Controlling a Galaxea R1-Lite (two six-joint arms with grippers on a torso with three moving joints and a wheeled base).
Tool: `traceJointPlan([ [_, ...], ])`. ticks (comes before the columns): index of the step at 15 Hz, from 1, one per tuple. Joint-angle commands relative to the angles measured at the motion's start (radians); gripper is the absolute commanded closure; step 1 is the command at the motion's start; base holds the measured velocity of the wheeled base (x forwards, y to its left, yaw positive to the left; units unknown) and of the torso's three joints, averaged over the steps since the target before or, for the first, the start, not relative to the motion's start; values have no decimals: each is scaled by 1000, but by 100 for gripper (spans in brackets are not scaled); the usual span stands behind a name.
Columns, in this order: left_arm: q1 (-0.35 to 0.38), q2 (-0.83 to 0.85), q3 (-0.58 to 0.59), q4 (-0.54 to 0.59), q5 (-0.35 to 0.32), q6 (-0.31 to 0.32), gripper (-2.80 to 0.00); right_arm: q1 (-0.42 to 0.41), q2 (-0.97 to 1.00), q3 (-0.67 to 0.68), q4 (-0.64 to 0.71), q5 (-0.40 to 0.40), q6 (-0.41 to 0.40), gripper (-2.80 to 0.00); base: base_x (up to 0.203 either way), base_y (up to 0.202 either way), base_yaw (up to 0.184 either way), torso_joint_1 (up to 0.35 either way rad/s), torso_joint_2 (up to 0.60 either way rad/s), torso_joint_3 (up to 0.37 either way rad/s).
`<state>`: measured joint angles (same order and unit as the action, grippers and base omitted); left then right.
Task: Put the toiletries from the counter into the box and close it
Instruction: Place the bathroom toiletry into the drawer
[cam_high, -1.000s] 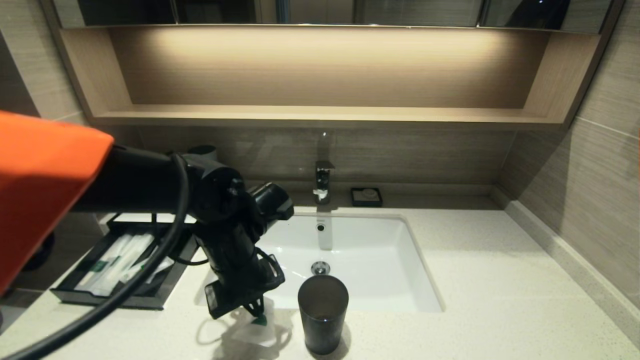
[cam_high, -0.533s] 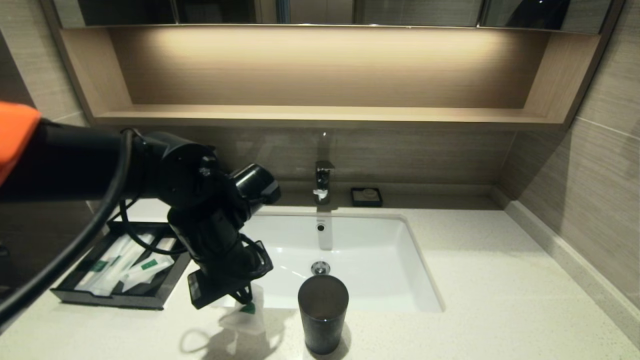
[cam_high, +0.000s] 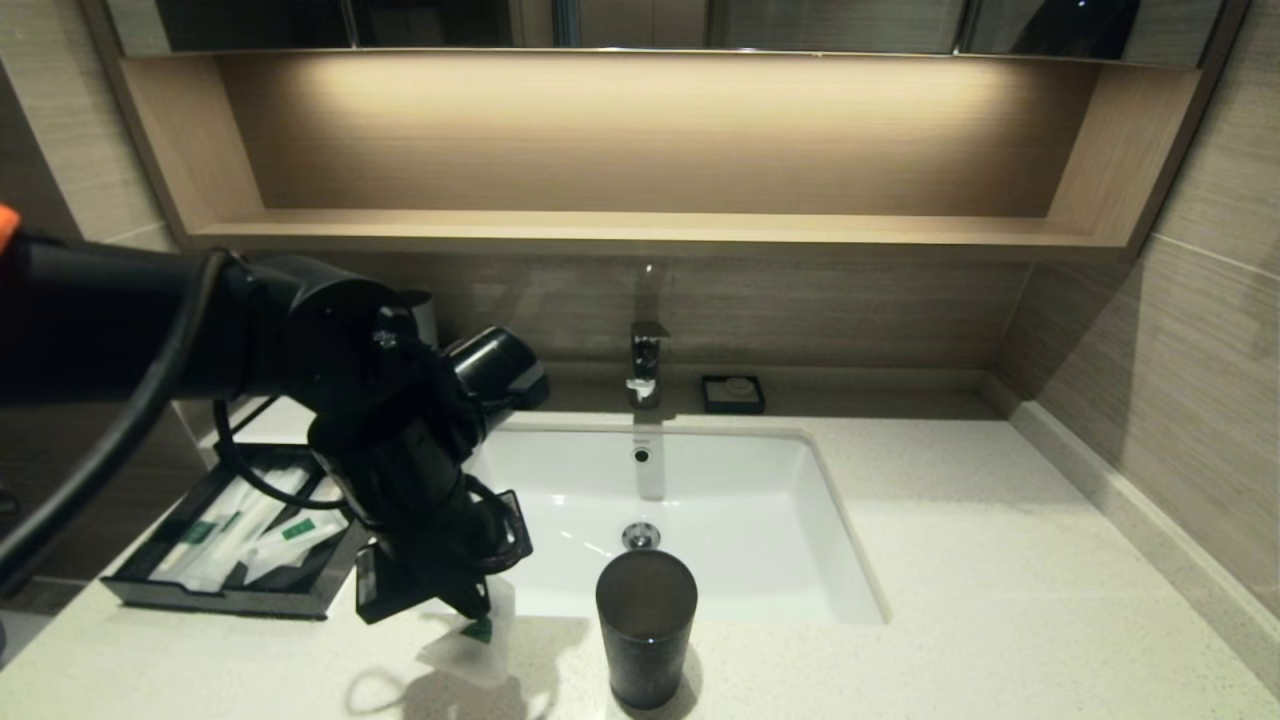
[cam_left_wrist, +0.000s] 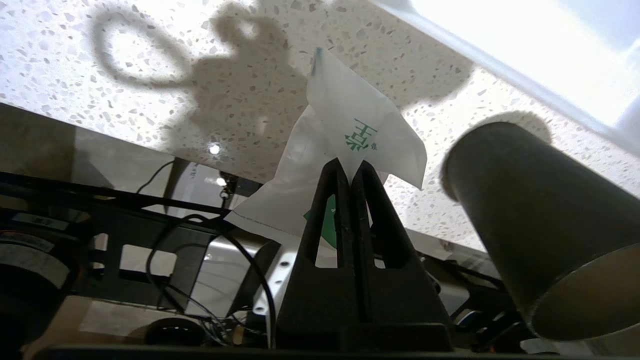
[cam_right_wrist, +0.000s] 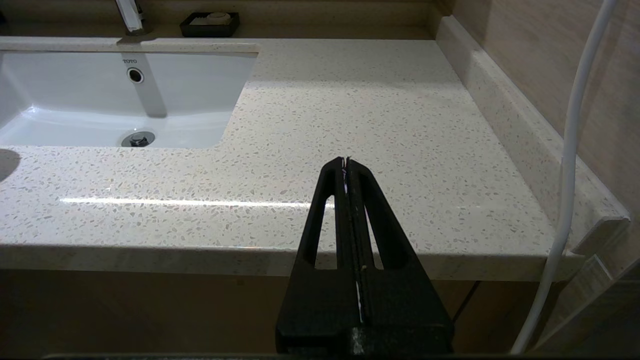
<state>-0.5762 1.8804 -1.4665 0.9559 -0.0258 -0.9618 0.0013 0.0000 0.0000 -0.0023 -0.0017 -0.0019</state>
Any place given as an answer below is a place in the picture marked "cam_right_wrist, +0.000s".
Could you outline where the black soap dish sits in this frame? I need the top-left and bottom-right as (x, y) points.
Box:
(180, 12), (240, 39)

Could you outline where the chrome basin faucet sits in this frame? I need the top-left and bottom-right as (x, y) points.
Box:
(115, 0), (151, 37)

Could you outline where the white right arm cable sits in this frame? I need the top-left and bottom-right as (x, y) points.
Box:
(510, 0), (621, 355)

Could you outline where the round beige soap bar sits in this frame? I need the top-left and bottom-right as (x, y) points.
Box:
(190, 12), (233, 27)

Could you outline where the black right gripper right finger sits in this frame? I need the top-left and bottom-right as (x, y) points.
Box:
(346, 157), (454, 355)

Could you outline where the wooden vanity cabinet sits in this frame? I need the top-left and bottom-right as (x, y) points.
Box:
(0, 269), (551, 357)

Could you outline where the chrome sink drain plug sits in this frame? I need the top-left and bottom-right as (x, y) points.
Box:
(121, 131), (156, 148)

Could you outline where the white ceramic sink basin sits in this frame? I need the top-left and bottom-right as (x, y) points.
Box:
(0, 39), (261, 150)

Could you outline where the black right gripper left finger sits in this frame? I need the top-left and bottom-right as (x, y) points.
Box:
(275, 157), (362, 355)

